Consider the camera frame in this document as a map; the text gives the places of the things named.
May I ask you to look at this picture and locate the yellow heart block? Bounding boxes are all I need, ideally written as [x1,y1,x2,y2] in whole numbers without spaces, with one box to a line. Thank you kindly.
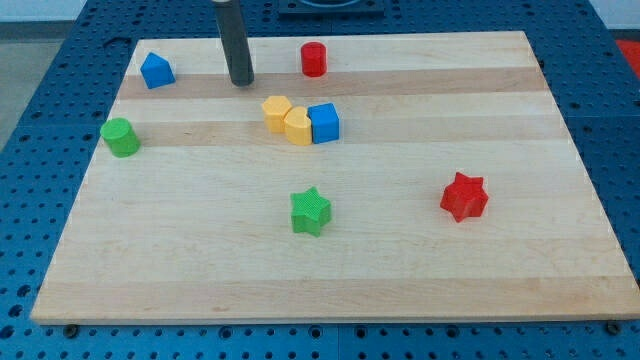
[284,106,312,146]

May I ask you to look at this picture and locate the green cylinder block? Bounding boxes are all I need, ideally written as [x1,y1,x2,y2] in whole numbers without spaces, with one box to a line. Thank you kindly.
[100,118,141,158]

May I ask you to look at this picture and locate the blue triangle block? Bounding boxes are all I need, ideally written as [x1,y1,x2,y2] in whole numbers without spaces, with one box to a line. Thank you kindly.
[140,52,175,89]

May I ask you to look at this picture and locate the green star block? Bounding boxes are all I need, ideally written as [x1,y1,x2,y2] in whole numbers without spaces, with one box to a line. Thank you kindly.
[290,187,332,237]

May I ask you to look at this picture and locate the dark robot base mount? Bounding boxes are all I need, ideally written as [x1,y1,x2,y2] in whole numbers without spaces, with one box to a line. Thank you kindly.
[277,0,385,19]

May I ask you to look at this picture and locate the red cylinder block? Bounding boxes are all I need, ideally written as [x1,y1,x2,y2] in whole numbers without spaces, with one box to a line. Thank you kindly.
[300,42,327,77]

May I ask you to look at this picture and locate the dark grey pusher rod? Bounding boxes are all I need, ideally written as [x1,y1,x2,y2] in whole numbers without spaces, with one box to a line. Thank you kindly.
[212,0,254,87]

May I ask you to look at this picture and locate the wooden board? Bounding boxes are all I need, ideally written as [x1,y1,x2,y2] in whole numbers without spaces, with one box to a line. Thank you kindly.
[31,31,639,325]

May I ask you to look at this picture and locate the yellow hexagon block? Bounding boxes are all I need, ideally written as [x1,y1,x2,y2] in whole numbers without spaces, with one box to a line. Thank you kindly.
[262,95,292,133]

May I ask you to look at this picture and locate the red star block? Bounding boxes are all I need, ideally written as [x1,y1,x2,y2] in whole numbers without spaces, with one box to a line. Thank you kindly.
[440,172,489,222]

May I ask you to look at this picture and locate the blue cube block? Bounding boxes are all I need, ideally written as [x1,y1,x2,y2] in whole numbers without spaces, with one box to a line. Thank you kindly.
[308,103,340,144]

